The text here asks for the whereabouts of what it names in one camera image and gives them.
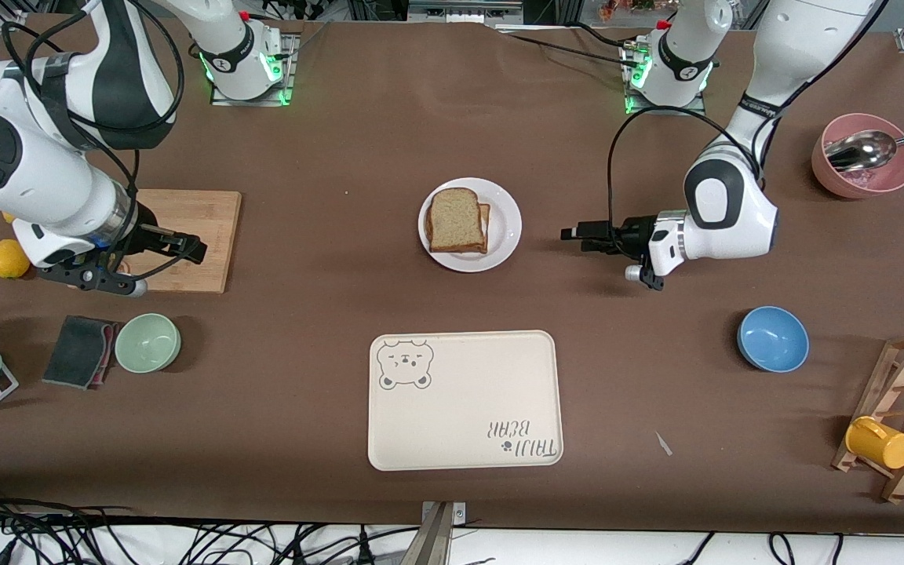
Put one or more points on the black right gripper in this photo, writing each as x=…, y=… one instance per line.
x=144, y=233

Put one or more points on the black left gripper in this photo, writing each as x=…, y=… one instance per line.
x=634, y=233

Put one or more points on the white round plate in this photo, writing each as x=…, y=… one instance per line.
x=507, y=227

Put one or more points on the brown bread slice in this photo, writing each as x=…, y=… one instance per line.
x=456, y=221
x=487, y=227

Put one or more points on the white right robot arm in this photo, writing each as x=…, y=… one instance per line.
x=28, y=180

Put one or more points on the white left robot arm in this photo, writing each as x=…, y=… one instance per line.
x=727, y=212

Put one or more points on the wooden cutting board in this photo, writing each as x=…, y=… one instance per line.
x=201, y=235

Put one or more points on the pale green bowl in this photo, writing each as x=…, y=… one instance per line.
x=147, y=343

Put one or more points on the dark grey cloth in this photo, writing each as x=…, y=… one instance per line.
x=75, y=351

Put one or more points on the round orange-yellow lemon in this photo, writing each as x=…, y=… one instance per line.
x=6, y=260

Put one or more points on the blue bowl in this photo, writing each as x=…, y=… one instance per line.
x=774, y=339

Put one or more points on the cream bear print tray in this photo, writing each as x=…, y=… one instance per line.
x=464, y=400

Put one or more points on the white tape scrap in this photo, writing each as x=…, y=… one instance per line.
x=663, y=443

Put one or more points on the silver equipment box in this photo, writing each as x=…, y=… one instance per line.
x=460, y=9

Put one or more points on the clear ice cubes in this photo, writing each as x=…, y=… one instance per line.
x=866, y=180

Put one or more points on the metal spoon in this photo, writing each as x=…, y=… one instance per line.
x=860, y=151

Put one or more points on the pink bowl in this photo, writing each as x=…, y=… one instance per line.
x=901, y=169

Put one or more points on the yellow mug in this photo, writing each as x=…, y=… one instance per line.
x=880, y=443

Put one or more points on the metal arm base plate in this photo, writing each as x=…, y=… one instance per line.
x=293, y=71
x=668, y=111

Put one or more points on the metal table edge bracket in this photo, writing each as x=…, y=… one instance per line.
x=440, y=534

